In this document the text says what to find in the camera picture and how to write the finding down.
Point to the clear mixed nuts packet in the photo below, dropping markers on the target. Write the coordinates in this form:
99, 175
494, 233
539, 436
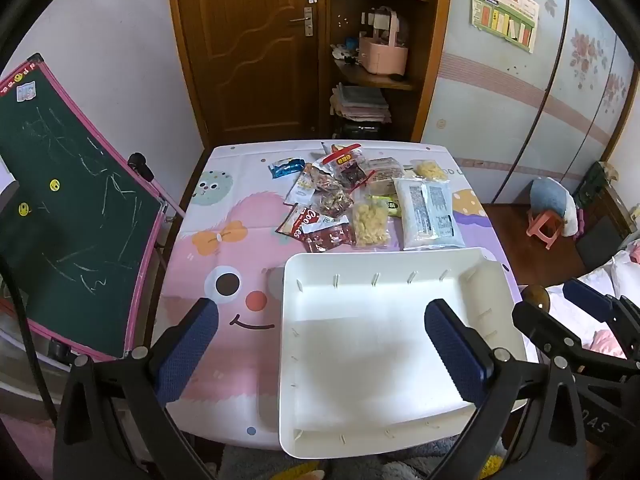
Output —
332, 200

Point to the white and pink bedding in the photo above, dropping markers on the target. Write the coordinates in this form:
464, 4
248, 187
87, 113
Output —
585, 325

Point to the wooden corner shelf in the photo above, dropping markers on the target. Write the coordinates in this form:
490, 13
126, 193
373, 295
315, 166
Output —
430, 60

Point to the brown bread packet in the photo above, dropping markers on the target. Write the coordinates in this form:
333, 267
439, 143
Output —
385, 170

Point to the yellow green snack packet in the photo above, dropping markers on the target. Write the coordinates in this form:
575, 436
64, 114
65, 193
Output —
393, 206

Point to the red cookie packet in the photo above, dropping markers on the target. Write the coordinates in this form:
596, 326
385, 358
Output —
300, 222

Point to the green chalkboard with pink frame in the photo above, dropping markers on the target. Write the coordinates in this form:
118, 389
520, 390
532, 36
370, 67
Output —
75, 200

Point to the clear packet with red label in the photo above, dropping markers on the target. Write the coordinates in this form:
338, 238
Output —
350, 170

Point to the clear bag of yellow puffs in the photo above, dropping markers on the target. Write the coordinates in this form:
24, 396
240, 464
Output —
370, 222

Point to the black bin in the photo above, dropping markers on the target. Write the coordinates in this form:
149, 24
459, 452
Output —
365, 131

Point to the pink plastic stool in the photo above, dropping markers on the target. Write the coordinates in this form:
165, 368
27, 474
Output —
542, 227

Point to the wall poster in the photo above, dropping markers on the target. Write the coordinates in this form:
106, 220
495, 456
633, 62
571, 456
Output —
505, 7

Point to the white plastic tray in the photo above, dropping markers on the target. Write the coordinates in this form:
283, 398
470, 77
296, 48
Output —
360, 340

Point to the large white bag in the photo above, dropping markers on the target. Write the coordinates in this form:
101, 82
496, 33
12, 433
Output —
427, 215

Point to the pink storage basket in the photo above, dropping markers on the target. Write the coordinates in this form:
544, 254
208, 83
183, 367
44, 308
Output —
382, 52

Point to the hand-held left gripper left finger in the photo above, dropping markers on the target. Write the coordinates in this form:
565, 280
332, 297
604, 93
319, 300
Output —
187, 355

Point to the dark red snack packet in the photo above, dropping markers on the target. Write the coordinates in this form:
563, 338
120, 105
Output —
327, 237

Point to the flower printed wardrobe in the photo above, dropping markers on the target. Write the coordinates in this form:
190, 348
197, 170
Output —
500, 110

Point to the blue snack packet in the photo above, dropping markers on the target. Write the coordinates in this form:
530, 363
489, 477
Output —
285, 168

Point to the black chalkboard knob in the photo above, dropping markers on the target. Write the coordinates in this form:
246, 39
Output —
140, 165

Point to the dark wooden cabinet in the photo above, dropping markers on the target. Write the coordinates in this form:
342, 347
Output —
605, 240

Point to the small bag of yellow snacks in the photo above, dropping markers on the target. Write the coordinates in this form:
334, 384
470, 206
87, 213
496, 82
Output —
427, 169

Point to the cartoon printed tablecloth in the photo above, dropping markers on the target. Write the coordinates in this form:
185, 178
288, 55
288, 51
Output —
240, 240

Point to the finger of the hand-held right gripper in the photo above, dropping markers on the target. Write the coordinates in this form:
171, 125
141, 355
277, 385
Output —
540, 325
587, 296

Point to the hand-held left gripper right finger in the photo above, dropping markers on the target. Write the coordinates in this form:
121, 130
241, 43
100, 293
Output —
450, 350

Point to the wooden door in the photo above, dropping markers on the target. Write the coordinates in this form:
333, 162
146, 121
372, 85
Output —
250, 60

